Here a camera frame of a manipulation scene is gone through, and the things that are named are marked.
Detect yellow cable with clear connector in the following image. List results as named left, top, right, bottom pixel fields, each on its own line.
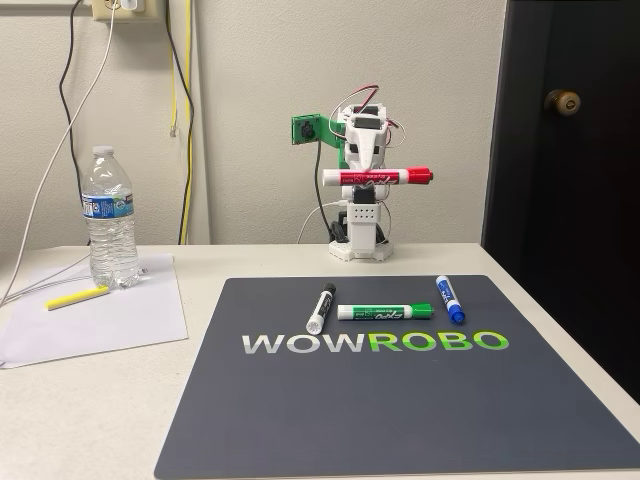
left=167, top=0, right=180, bottom=139

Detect dark grey WOWROBO mat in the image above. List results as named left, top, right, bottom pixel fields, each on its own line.
left=153, top=274, right=640, bottom=480

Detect white paper sheet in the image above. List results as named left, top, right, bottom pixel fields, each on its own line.
left=0, top=252, right=190, bottom=370

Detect blue dry-erase marker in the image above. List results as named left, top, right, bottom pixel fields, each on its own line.
left=434, top=274, right=467, bottom=325

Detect white charger cable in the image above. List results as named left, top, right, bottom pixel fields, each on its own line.
left=0, top=0, right=119, bottom=309

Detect white wall cable raceway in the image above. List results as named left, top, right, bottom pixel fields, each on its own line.
left=0, top=3, right=94, bottom=17

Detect red dry-erase marker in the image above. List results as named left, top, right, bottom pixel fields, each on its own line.
left=322, top=165, right=434, bottom=188

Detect black camera cable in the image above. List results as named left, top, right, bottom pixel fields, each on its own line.
left=313, top=138, right=335, bottom=245

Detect green camera mount with camera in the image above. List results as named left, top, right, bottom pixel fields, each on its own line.
left=291, top=113, right=351, bottom=169

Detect red and white servo wires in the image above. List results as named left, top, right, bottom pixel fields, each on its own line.
left=333, top=85, right=407, bottom=151

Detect black dry-erase marker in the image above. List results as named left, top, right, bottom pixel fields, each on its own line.
left=305, top=282, right=338, bottom=335

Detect beige wall outlet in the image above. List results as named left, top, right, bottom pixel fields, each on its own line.
left=91, top=0, right=162, bottom=24

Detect clear plastic water bottle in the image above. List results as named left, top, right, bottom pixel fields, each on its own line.
left=80, top=145, right=141, bottom=290

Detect long yellow wall cable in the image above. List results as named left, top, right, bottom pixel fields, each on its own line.
left=180, top=0, right=195, bottom=245

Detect thin black wall cable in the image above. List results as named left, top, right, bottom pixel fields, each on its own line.
left=58, top=0, right=86, bottom=201

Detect brass door knob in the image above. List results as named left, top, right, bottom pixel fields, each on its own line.
left=543, top=88, right=582, bottom=117

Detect white cable at robot base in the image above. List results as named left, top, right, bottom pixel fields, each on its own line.
left=297, top=199, right=347, bottom=245

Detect dark wooden door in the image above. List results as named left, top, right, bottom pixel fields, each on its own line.
left=480, top=0, right=640, bottom=401

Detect green dry-erase marker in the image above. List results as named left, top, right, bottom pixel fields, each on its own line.
left=337, top=301, right=435, bottom=323

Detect yellow highlighter pen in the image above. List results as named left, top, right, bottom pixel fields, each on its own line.
left=45, top=285, right=111, bottom=312

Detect black cable beside yellow cable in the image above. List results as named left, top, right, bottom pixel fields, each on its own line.
left=163, top=12, right=194, bottom=245

